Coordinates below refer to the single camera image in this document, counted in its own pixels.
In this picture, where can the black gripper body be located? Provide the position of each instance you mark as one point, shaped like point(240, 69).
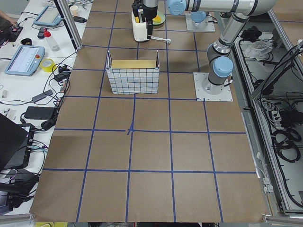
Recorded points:
point(150, 14)

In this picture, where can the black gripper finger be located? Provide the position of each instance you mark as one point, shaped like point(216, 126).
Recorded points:
point(149, 29)

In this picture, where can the white toaster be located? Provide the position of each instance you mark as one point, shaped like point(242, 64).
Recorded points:
point(139, 28)

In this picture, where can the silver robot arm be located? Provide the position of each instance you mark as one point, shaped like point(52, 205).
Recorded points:
point(168, 41)
point(220, 65)

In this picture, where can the bread slice on plate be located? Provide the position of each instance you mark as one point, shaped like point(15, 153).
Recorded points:
point(157, 19)

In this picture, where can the light green plate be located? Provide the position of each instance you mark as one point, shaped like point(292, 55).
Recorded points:
point(163, 18)

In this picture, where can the paper cup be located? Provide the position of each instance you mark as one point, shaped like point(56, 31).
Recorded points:
point(74, 10)

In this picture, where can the clear bottle red cap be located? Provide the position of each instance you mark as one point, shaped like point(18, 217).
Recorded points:
point(51, 41)

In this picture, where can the blue teach pendant far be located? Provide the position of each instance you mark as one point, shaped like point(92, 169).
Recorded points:
point(49, 17)

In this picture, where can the blue teach pendant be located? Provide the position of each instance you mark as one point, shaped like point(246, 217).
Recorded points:
point(49, 17)
point(25, 61)

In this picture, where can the yellow tape roll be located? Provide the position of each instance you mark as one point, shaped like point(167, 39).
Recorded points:
point(47, 65)

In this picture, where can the white crumpled cloth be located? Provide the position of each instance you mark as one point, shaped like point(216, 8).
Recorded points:
point(258, 50)

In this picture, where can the small black bowl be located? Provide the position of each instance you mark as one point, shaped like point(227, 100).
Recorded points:
point(26, 41)

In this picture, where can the blue teach pendant near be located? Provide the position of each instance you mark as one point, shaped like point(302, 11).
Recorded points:
point(25, 61)

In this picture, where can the black power adapter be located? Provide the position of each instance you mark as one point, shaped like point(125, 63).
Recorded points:
point(39, 113)

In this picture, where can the black laptop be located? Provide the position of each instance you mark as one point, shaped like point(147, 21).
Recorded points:
point(15, 142)

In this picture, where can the wire basket with wood board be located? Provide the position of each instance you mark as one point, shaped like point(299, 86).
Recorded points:
point(127, 77)

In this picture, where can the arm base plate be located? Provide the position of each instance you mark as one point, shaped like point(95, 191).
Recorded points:
point(206, 91)
point(200, 22)

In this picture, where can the aluminium frame post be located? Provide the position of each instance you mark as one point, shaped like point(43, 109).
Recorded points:
point(69, 23)

